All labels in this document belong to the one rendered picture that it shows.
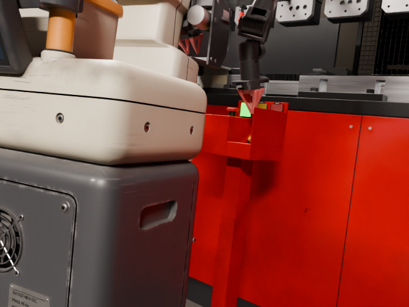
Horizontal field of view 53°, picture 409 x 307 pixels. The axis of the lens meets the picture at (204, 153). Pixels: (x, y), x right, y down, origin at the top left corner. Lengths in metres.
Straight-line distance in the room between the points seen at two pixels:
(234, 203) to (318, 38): 1.20
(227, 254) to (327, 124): 0.54
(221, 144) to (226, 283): 0.43
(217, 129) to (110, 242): 0.81
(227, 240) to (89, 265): 0.85
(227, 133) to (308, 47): 1.11
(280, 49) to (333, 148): 1.02
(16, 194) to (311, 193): 1.07
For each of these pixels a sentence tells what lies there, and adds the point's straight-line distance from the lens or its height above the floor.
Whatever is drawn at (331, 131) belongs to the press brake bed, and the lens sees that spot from 1.43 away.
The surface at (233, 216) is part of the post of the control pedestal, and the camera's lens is 1.29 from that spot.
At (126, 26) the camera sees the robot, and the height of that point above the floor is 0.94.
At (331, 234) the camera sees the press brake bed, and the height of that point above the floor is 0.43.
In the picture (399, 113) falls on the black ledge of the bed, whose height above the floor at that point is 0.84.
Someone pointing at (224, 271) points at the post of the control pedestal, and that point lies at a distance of 1.34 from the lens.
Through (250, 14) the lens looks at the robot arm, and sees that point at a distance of 1.21.
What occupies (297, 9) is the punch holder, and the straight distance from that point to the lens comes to 1.71.
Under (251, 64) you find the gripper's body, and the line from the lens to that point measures 1.20.
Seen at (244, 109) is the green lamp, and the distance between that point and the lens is 1.40.
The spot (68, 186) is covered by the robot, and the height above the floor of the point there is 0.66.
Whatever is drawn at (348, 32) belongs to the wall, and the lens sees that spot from 3.49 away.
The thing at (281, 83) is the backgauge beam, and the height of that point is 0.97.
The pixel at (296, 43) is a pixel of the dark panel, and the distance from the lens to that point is 2.28.
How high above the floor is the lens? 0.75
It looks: 4 degrees down
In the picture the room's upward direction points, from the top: 6 degrees clockwise
